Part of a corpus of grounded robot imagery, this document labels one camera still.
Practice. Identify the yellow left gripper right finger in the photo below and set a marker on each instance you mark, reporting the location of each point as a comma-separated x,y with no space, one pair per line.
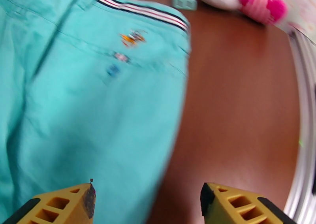
237,207

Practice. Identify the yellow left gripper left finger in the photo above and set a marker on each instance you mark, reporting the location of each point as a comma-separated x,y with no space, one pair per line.
59,206

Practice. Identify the teal trousers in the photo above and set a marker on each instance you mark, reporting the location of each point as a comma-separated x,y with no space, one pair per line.
98,95

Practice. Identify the aluminium table side rail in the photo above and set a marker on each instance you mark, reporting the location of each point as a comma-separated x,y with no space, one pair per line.
306,132

